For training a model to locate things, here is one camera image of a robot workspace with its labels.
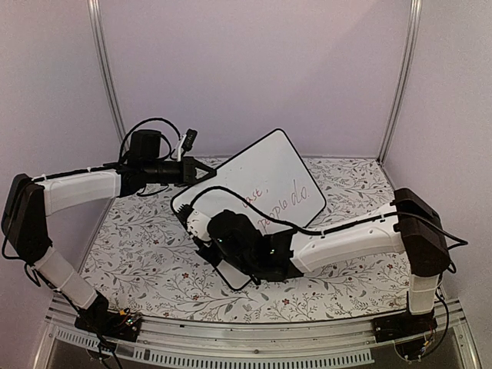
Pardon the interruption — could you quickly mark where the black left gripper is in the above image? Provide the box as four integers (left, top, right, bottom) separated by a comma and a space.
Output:
145, 156, 218, 188

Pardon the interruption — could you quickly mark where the white whiteboard black frame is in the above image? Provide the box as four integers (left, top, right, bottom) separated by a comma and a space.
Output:
171, 128, 327, 291

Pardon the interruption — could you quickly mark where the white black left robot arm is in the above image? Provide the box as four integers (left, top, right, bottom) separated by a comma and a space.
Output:
1, 129, 216, 334

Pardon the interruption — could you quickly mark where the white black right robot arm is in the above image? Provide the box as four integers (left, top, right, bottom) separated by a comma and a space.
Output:
186, 188, 451, 335

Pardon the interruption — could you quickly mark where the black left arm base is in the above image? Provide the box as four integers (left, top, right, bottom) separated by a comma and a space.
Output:
75, 292, 142, 342

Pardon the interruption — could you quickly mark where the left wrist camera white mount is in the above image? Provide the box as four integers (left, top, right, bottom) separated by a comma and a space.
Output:
175, 128, 198, 161

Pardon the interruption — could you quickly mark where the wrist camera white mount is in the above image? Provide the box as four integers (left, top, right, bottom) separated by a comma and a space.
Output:
175, 128, 198, 161
177, 204, 211, 243

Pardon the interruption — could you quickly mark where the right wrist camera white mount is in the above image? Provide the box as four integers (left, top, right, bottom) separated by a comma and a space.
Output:
177, 204, 211, 243

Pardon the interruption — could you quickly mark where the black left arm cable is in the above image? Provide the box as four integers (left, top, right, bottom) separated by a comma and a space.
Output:
118, 117, 181, 158

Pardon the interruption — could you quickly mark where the aluminium front rail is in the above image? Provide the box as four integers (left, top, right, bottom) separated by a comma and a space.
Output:
34, 298, 482, 368

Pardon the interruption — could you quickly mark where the aluminium corner post left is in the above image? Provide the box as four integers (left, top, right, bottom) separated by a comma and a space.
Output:
87, 0, 128, 149

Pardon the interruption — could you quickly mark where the aluminium corner post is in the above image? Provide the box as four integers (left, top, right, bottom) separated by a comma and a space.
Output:
87, 0, 128, 149
377, 0, 423, 166

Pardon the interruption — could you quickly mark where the aluminium corner post right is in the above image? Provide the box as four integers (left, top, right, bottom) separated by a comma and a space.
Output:
377, 0, 423, 166

